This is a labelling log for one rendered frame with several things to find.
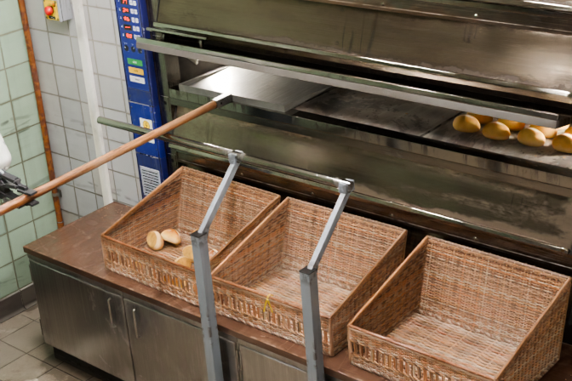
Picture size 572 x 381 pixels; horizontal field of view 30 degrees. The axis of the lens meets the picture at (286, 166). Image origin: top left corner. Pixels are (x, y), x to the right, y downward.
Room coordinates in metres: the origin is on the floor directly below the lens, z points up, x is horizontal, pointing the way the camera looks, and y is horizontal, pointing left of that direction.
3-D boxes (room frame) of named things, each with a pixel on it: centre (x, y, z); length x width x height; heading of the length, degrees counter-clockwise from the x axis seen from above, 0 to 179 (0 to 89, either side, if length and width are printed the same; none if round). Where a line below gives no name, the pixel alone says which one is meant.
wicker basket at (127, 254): (3.76, 0.39, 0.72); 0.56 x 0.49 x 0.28; 47
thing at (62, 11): (4.54, 0.93, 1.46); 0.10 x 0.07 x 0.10; 48
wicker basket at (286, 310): (3.37, -0.05, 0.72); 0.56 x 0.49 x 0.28; 49
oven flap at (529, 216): (3.57, -0.22, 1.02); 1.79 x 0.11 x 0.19; 48
